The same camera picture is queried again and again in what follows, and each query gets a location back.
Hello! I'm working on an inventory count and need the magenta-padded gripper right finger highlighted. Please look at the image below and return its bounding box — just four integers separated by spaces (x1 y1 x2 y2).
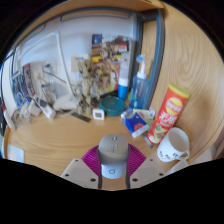
124 143 167 190

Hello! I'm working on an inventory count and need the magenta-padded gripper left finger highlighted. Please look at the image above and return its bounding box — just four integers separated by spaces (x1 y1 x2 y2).
60 145 103 190

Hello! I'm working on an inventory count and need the grey computer mouse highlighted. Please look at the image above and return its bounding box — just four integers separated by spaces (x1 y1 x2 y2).
97 133 130 180

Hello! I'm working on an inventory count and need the dark pen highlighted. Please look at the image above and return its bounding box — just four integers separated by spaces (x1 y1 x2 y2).
142 133 154 149

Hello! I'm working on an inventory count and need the white mug with black print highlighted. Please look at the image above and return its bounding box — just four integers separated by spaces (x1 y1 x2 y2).
156 126 191 174

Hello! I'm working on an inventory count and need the blue white tissue pack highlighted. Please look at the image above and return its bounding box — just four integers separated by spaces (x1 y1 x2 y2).
120 107 152 139

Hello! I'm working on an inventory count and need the black ruler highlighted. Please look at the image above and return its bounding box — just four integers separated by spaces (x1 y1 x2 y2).
70 111 92 123

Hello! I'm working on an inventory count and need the yellow green flat packet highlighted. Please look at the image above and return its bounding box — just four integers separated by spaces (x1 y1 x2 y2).
132 108 157 122

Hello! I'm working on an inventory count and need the orange potato chip can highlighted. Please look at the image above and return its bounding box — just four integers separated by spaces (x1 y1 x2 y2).
146 83 191 145

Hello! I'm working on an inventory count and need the small white digital clock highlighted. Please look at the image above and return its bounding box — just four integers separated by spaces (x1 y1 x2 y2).
92 108 106 121

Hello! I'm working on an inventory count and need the white desk lamp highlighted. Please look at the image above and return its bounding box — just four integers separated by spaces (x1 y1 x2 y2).
16 30 78 112

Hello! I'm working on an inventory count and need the white power adapter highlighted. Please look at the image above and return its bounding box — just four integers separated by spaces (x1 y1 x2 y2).
34 96 57 120

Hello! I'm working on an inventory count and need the teal round lidded container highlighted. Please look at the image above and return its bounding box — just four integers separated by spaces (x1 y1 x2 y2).
98 95 127 117

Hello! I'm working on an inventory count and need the white charger block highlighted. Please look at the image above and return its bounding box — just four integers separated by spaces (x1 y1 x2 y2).
28 99 43 117

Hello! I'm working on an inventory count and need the blue spray bottle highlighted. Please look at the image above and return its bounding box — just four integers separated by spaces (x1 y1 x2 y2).
129 54 150 110

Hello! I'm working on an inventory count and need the small blue bottle white cap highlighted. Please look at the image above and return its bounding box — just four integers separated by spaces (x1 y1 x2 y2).
117 77 129 101

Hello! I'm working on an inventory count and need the tan robot figure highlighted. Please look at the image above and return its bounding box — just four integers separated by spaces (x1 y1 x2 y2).
74 43 121 114

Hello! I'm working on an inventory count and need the colourful picture box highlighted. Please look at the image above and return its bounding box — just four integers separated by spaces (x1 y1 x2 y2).
91 33 134 94

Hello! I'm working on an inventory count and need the white cable bundle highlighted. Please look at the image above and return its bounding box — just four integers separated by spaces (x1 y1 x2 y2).
11 103 34 128

